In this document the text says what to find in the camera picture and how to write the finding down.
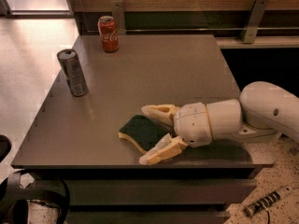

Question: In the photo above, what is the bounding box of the silver blue energy drink can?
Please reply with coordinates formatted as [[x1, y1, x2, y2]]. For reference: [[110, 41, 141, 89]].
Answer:
[[57, 49, 89, 97]]

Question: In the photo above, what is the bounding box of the grey drawer cabinet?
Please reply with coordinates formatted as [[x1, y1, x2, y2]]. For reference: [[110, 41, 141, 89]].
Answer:
[[12, 35, 273, 224]]

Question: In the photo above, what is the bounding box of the black round object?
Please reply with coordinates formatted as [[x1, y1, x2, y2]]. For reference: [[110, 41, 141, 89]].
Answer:
[[0, 134, 12, 162]]

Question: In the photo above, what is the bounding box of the right metal bracket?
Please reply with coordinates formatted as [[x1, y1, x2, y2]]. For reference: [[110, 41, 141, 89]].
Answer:
[[240, 0, 269, 44]]

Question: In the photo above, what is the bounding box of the red coke can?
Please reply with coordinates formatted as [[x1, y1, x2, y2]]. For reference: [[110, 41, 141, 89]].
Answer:
[[98, 15, 119, 52]]

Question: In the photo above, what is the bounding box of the black chair base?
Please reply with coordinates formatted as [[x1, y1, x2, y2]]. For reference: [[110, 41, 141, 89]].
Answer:
[[0, 170, 70, 224]]

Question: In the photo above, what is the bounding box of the metal bracket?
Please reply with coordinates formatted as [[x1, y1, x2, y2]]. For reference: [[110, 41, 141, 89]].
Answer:
[[240, 0, 269, 44], [111, 0, 126, 35]]

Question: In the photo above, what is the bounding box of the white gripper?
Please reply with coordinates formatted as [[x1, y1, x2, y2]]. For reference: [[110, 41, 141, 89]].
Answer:
[[139, 103, 212, 165]]

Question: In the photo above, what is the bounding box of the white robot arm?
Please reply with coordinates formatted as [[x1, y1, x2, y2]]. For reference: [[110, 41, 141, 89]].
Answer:
[[139, 81, 299, 165]]

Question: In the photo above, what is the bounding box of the green and yellow sponge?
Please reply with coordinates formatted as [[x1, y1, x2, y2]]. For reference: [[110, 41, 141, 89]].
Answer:
[[118, 115, 167, 154]]

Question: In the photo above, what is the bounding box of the white power strip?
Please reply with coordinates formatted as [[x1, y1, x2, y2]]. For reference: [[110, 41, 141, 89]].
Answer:
[[243, 186, 293, 217]]

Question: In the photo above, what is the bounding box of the left metal bracket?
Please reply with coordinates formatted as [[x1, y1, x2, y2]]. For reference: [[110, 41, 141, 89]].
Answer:
[[111, 0, 126, 35]]

